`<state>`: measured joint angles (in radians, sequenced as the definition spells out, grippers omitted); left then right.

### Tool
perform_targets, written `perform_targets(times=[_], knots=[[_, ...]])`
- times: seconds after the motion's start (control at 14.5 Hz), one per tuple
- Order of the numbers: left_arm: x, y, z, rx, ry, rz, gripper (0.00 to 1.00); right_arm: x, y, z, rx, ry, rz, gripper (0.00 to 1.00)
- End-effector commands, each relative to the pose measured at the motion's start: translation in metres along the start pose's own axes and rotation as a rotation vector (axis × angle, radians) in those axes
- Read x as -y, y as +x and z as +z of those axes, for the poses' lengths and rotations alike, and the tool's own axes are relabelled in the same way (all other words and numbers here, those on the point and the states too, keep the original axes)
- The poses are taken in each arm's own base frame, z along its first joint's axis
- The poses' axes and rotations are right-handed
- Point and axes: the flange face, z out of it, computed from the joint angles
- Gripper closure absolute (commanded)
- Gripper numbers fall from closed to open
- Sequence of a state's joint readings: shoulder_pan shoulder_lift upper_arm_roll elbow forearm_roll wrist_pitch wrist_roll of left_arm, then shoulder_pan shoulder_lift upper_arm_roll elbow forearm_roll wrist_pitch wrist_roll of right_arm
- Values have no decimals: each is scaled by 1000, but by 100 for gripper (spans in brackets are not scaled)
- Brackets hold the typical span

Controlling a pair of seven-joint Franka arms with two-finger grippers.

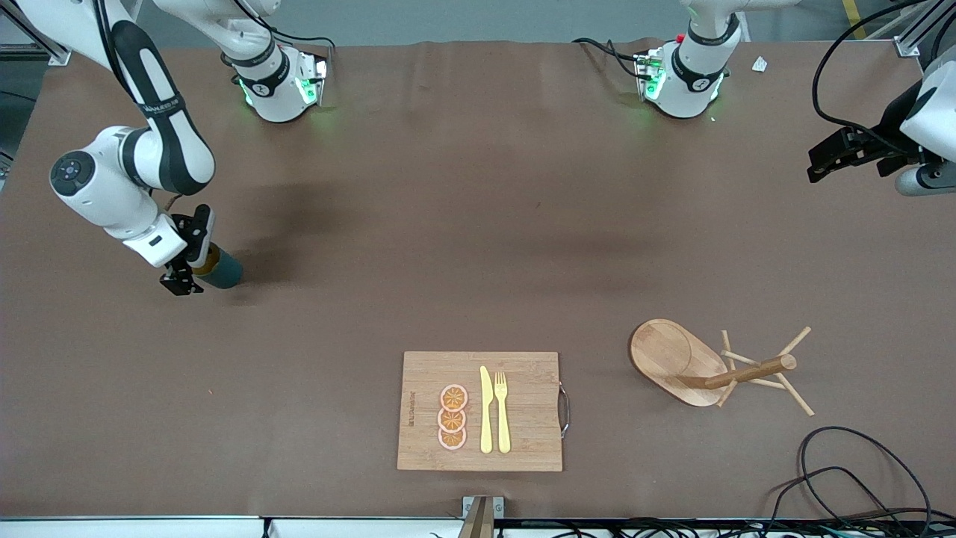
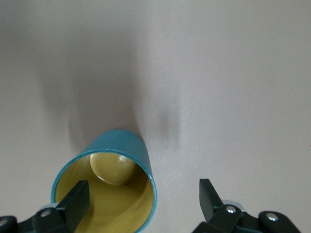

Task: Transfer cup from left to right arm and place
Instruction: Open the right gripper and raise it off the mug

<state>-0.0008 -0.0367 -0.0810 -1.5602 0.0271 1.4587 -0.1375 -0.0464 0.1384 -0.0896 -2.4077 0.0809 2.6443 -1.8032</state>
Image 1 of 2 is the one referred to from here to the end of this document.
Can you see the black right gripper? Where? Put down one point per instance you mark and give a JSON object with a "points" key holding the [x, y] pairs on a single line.
{"points": [[180, 282]]}

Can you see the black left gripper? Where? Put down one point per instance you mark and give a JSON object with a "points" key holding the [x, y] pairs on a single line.
{"points": [[891, 125]]}

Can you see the teal cup with yellow inside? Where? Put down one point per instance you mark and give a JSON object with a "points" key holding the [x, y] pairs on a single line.
{"points": [[224, 273]]}

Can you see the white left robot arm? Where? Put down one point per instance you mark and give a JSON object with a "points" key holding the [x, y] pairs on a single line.
{"points": [[691, 75]]}

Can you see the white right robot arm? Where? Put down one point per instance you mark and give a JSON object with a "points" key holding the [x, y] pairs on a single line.
{"points": [[97, 187]]}

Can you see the white paper scrap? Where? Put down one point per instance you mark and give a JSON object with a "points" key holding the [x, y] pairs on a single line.
{"points": [[759, 64]]}

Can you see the brown table cover mat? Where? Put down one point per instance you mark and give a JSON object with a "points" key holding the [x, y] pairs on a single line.
{"points": [[448, 261]]}

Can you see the wooden mug tree stand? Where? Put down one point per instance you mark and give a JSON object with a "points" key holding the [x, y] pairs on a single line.
{"points": [[661, 355]]}

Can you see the toy orange slice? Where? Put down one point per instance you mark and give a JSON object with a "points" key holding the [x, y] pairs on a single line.
{"points": [[453, 397], [451, 421], [452, 441]]}

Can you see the yellow plastic knife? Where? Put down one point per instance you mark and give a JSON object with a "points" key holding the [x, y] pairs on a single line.
{"points": [[486, 411]]}

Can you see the yellow plastic fork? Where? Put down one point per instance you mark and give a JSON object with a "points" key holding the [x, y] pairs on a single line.
{"points": [[503, 418]]}

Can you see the bamboo cutting board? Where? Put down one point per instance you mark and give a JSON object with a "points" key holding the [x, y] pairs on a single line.
{"points": [[523, 418]]}

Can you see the aluminium frame profile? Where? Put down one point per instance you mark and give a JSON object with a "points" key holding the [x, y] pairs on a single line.
{"points": [[915, 33], [41, 48]]}

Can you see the white table edge rail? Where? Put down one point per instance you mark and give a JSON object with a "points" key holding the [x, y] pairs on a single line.
{"points": [[149, 529]]}

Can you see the metal bracket with wooden bar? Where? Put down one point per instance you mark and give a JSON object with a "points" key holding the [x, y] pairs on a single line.
{"points": [[482, 515]]}

